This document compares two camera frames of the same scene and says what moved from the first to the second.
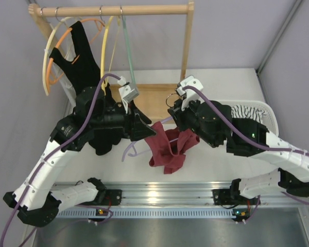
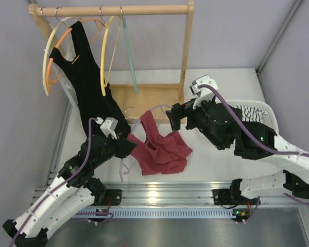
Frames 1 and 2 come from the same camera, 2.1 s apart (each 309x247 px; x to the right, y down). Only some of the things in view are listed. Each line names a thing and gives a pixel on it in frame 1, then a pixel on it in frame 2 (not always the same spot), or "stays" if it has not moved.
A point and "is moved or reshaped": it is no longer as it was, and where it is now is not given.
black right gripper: [179, 116] stays
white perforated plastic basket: [269, 120] stays
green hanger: [129, 46] stays
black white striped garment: [243, 111] stays
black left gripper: [132, 123] to [119, 143]
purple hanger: [134, 144] to [123, 170]
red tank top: [168, 146] is moved or reshaped
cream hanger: [46, 50] stays
